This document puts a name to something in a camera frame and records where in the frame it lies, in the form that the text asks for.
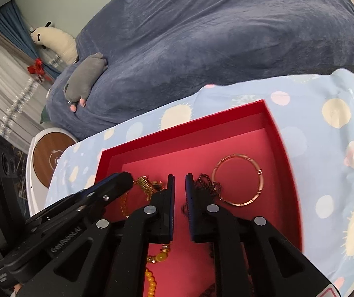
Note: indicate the thin rose gold bangle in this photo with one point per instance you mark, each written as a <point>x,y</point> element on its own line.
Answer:
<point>259,173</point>

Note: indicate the silver sequin curtain tie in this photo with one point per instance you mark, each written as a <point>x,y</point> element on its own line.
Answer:
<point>22,99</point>

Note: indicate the light blue spotted bedsheet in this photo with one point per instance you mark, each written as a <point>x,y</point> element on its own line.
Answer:
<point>325,161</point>

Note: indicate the dark green bed frame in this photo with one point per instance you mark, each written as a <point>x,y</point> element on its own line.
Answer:
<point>44,116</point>

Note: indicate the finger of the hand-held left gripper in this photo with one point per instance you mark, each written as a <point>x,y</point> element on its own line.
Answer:
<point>118,184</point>

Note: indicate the round wooden side table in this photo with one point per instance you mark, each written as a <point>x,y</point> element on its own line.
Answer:
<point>47,157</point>

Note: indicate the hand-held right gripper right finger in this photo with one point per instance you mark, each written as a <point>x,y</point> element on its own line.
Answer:
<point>191,210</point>

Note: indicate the black speaker cabinet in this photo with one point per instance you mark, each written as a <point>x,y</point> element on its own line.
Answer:
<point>4,157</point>

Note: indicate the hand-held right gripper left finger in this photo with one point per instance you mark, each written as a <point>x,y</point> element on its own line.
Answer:
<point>170,210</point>

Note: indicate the grey plush toy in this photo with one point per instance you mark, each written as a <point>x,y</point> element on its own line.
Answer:
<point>84,77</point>

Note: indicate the red cardboard box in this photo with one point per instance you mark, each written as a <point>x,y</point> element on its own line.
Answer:
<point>242,136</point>

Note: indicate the blue curtain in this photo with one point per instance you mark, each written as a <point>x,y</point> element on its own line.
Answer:
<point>13,27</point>

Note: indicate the red bow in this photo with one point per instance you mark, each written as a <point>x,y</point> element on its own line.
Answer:
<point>36,68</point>

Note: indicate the long white plush pillow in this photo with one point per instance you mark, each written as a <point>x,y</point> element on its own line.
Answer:
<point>56,40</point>

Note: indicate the blue-grey fleece blanket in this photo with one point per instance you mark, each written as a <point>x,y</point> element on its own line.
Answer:
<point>211,43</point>

